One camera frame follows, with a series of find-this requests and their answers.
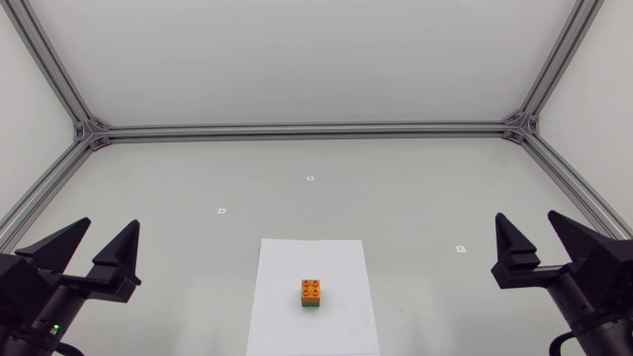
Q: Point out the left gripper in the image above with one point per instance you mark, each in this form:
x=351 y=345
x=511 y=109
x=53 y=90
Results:
x=57 y=311

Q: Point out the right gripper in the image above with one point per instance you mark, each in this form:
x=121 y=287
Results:
x=578 y=301

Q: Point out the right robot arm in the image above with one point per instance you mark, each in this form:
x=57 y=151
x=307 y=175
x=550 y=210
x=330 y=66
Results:
x=608 y=343

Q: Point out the orange toy brick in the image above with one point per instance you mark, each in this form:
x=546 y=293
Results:
x=310 y=290

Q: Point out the green toy brick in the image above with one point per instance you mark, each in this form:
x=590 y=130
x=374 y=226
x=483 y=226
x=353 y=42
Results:
x=310 y=304

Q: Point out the white paper sheet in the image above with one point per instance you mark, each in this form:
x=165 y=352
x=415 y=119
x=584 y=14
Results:
x=297 y=267

